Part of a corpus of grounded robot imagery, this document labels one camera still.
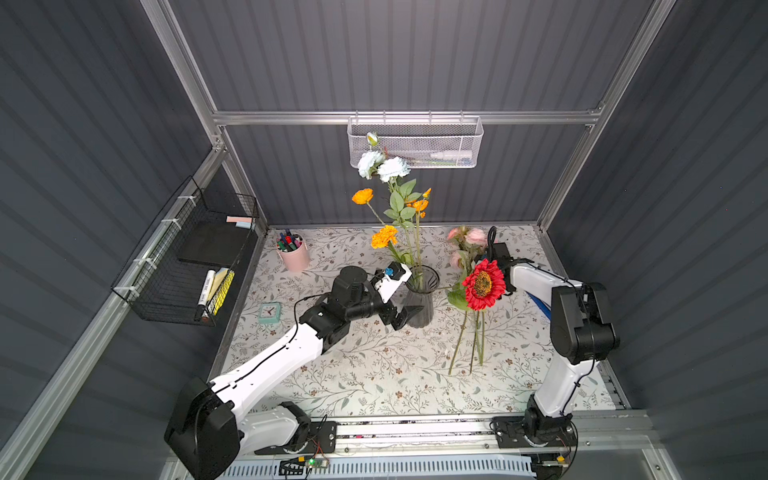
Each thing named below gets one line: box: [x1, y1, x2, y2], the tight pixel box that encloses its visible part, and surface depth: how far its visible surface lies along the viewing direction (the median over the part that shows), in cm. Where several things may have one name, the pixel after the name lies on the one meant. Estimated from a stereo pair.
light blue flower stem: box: [357, 132, 423, 264], surface depth 75 cm
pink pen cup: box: [276, 228, 310, 273], surface depth 101 cm
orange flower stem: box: [352, 188, 432, 270], surface depth 77 cm
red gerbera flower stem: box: [448, 258, 506, 329], surface depth 59 cm
